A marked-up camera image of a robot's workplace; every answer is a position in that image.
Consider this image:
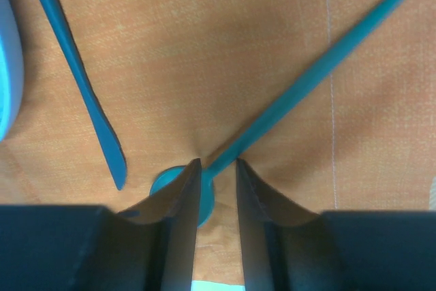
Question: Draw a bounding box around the light blue plate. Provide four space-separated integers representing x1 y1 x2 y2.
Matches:
1 0 24 140

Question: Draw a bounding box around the teal plastic spoon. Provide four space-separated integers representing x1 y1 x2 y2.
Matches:
149 0 418 230

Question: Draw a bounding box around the orange cartoon cloth placemat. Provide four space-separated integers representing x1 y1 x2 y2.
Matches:
0 0 436 287

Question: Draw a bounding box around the blue plastic knife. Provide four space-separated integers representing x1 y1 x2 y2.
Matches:
40 0 127 190

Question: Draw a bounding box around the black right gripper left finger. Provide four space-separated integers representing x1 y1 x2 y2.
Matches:
1 159 202 290

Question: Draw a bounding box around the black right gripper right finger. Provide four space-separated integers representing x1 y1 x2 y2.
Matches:
236 159 435 290

